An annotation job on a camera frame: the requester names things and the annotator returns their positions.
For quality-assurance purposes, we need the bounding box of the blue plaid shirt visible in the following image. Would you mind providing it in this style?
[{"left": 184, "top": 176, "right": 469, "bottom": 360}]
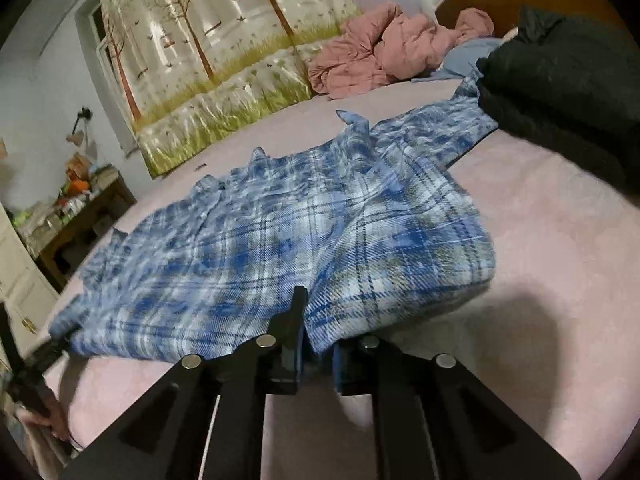
[{"left": 49, "top": 75, "right": 496, "bottom": 362}]

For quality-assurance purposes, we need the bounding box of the person left hand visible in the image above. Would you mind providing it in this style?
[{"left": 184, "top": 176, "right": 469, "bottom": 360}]
[{"left": 15, "top": 386, "right": 70, "bottom": 441}]

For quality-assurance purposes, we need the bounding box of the dark wooden side table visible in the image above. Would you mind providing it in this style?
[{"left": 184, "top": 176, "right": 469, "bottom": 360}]
[{"left": 16, "top": 167, "right": 136, "bottom": 292}]

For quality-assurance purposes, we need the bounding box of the orange plush toy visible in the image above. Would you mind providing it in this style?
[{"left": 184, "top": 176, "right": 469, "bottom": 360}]
[{"left": 56, "top": 152, "right": 98, "bottom": 208}]

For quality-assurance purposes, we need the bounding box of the light blue pillow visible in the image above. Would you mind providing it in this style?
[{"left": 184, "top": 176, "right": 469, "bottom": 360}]
[{"left": 412, "top": 37, "right": 502, "bottom": 82}]

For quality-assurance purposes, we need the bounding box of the black folded jacket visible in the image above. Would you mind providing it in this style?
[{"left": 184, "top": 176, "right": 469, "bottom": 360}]
[{"left": 476, "top": 8, "right": 639, "bottom": 194}]

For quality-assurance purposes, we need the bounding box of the tree print curtain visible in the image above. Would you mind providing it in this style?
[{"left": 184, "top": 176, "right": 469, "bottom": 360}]
[{"left": 93, "top": 0, "right": 359, "bottom": 178}]

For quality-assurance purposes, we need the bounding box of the pink crumpled quilt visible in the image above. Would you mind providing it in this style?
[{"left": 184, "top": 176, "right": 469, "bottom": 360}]
[{"left": 308, "top": 3, "right": 495, "bottom": 100}]

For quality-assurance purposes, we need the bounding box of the wall mounted lamp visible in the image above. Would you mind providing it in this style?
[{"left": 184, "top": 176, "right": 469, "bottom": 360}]
[{"left": 66, "top": 107, "right": 93, "bottom": 148}]

